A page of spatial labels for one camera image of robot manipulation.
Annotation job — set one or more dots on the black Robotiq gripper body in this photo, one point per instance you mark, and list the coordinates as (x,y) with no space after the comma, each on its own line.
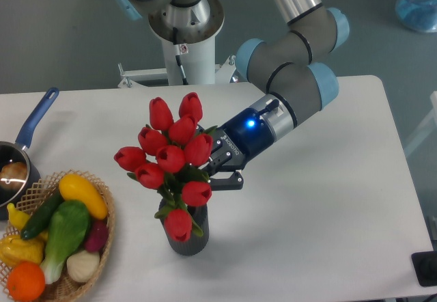
(240,140)

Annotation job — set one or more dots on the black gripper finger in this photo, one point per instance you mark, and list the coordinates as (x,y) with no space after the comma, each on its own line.
(234,181)
(206,131)

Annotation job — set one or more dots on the red tulip bouquet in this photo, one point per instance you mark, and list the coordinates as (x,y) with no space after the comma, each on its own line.
(169,156)

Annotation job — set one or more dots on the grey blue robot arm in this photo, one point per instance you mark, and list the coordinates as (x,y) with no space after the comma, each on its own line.
(295,87)

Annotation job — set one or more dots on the dark grey ribbed vase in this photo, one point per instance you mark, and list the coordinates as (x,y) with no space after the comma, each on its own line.
(187,231)

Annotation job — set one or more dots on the purple red radish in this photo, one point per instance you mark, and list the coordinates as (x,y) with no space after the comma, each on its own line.
(97,237)

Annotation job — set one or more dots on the yellow squash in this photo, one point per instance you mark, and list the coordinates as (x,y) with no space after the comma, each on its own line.
(76,187)

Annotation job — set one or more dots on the green bok choy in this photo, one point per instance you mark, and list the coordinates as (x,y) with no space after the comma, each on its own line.
(67,229)

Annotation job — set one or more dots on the white garlic bulb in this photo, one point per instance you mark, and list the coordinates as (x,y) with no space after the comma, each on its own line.
(82,265)

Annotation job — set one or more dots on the dark green cucumber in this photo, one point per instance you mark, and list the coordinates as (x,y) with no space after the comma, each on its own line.
(41,218)

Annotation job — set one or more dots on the black device at table edge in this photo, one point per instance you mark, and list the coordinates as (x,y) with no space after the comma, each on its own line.
(424,264)

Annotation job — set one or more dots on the brown bread roll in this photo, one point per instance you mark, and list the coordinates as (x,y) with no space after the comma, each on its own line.
(13,176)

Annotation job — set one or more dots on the blue plastic bag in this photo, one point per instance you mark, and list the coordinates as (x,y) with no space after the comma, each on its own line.
(417,15)

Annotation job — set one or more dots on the yellow bell pepper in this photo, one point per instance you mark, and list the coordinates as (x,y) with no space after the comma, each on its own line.
(15,250)

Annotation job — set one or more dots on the orange fruit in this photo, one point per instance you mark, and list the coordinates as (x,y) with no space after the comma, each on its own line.
(26,282)

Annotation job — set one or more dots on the white metal base frame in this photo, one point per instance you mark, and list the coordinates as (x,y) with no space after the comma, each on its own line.
(224,73)

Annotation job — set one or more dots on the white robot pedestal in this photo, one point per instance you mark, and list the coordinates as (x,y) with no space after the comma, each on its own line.
(188,39)

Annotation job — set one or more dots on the blue handled saucepan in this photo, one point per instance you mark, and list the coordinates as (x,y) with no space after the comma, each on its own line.
(17,151)

